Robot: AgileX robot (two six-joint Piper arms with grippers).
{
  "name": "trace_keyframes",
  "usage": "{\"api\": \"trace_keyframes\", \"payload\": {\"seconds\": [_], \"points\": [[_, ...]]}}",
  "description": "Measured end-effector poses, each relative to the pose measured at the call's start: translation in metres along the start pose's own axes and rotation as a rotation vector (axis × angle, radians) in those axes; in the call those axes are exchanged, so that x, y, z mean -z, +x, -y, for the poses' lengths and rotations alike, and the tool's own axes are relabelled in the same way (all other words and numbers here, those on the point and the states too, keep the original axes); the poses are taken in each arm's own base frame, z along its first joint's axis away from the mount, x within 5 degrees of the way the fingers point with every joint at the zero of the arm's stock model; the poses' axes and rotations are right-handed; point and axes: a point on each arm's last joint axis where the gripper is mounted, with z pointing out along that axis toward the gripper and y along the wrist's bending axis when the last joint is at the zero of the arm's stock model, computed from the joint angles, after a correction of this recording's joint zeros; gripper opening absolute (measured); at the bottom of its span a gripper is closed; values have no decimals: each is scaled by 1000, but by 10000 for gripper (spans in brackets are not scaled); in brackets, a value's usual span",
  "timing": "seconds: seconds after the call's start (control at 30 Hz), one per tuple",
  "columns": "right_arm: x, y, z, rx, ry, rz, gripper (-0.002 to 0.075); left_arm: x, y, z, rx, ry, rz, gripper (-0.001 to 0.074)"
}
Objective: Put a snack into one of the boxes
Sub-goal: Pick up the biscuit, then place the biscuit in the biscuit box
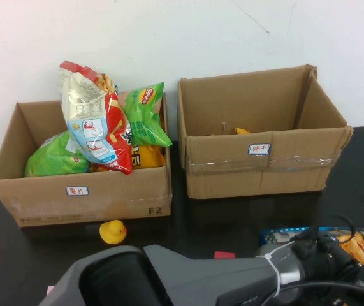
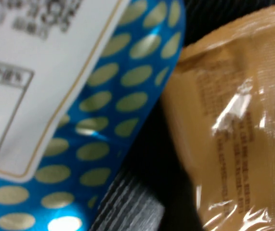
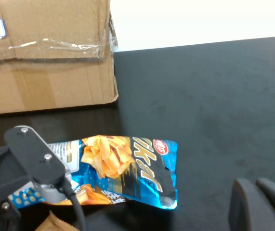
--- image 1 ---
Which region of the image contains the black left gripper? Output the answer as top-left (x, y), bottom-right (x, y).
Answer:
top-left (298, 226), bottom-right (361, 283)

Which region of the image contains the long brown snack bar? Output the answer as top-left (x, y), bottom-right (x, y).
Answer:
top-left (210, 126), bottom-right (256, 136)

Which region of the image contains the red and white snack bag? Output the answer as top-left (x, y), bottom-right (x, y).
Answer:
top-left (59, 60), bottom-right (134, 175)

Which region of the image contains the white zip tie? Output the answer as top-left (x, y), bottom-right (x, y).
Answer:
top-left (263, 240), bottom-right (297, 297)

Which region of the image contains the taped cardboard box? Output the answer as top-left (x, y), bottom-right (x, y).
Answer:
top-left (177, 64), bottom-right (354, 200)

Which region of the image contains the yellow chips bag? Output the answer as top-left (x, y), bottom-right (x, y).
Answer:
top-left (89, 145), bottom-right (166, 173)

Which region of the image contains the yellow rubber duck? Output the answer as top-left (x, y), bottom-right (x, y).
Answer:
top-left (99, 219), bottom-right (127, 245)

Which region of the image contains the green Lay's chips bag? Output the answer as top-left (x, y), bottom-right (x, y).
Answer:
top-left (119, 82), bottom-right (173, 147)

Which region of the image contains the cardboard box with F2 print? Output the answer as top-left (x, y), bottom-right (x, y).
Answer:
top-left (0, 94), bottom-right (173, 228)

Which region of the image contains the green crumpled chips bag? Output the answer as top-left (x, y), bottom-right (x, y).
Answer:
top-left (24, 130), bottom-right (90, 178)

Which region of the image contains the thin black cable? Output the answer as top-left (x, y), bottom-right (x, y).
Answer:
top-left (330, 215), bottom-right (358, 238)

